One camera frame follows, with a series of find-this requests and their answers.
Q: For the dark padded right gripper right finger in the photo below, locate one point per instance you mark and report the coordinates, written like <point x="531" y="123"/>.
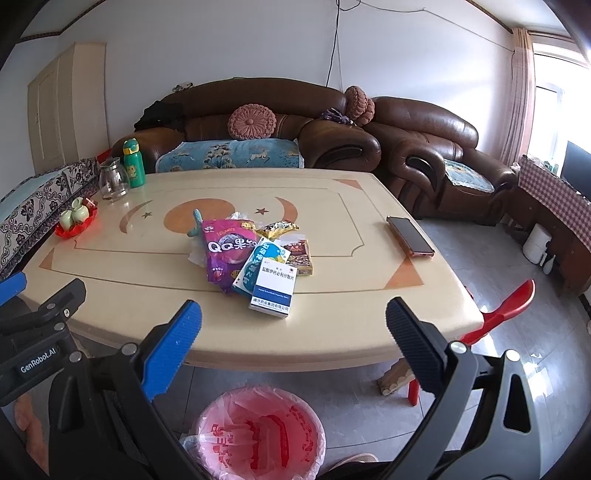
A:
<point x="422" y="346"/>

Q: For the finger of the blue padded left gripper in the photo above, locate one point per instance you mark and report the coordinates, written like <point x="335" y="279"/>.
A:
<point x="12" y="287"/>

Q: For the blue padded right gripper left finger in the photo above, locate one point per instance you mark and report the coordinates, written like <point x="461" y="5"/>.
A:
<point x="165" y="348"/>

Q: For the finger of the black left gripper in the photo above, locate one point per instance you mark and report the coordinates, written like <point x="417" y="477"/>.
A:
<point x="58" y="308"/>

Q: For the blue cartoon medicine box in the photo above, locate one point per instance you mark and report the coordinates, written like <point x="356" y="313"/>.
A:
<point x="246" y="278"/>

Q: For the white blue medicine box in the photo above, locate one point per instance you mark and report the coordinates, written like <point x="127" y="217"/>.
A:
<point x="274" y="288"/>

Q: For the purple QQ candy bag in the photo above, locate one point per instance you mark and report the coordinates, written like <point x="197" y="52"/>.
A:
<point x="228" y="244"/>

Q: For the teal toy sword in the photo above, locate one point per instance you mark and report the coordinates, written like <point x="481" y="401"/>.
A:
<point x="196" y="230"/>

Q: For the playing card box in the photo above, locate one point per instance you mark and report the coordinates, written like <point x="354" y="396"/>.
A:
<point x="300" y="257"/>

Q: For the white tissue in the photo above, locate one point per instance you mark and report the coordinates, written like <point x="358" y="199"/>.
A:
<point x="197" y="255"/>

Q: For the clear plastic bag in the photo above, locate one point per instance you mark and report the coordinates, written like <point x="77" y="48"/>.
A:
<point x="239" y="216"/>

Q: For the pink-lined trash bin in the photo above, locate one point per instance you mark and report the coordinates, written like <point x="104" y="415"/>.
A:
<point x="258" y="433"/>

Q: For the person's left hand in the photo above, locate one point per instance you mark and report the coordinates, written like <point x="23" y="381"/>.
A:
<point x="29" y="424"/>

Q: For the black white patterned bench cover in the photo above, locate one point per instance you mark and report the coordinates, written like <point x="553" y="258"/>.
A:
<point x="32" y="209"/>

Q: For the red tray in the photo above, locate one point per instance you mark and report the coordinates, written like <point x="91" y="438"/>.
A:
<point x="78" y="228"/>

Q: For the green ceramic teacup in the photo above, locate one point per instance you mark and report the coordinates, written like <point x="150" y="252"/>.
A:
<point x="66" y="220"/>
<point x="80" y="211"/>

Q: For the smartphone in red case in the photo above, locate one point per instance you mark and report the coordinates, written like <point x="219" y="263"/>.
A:
<point x="409" y="237"/>

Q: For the red plastic stool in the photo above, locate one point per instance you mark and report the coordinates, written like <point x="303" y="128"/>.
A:
<point x="515" y="304"/>

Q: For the clear glass jar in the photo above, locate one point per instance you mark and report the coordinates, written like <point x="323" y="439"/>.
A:
<point x="113" y="180"/>

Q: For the white appliance on floor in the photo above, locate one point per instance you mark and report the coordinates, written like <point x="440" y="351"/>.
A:
<point x="536" y="249"/>

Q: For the cream coffee table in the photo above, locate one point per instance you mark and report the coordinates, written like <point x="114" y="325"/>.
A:
<point x="133" y="260"/>

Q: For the green kids water bottle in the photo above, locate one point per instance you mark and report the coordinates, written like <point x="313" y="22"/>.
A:
<point x="133" y="162"/>

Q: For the yellow snack wrapper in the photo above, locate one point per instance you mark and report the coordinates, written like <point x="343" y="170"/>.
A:
<point x="276" y="229"/>

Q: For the blue armchair seat cover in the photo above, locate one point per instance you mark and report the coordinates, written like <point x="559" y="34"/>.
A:
<point x="461" y="175"/>

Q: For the cream cabinet door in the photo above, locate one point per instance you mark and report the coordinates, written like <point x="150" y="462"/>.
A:
<point x="66" y="108"/>

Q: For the checkered tablecloth side table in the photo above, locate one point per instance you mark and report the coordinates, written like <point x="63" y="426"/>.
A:
<point x="545" y="199"/>

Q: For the brown leather armchair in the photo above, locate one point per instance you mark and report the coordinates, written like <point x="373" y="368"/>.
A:
<point x="416" y="138"/>

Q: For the black clothing on sofa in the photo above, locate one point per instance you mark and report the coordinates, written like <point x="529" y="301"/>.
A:
<point x="162" y="115"/>

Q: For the pink curtain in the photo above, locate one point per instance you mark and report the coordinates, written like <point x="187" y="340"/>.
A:
<point x="522" y="98"/>

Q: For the blue patterned sofa cover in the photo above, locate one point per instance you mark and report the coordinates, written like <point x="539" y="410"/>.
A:
<point x="231" y="154"/>

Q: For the black monitor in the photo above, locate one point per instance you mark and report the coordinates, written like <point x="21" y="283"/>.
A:
<point x="576" y="169"/>

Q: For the round pink cushion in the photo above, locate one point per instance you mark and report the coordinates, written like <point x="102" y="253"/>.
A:
<point x="360" y="108"/>
<point x="251" y="121"/>

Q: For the purple item on sofa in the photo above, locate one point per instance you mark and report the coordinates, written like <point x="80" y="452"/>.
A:
<point x="337" y="116"/>

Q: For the brown leather long sofa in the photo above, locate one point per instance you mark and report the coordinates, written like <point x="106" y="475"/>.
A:
<point x="297" y="105"/>

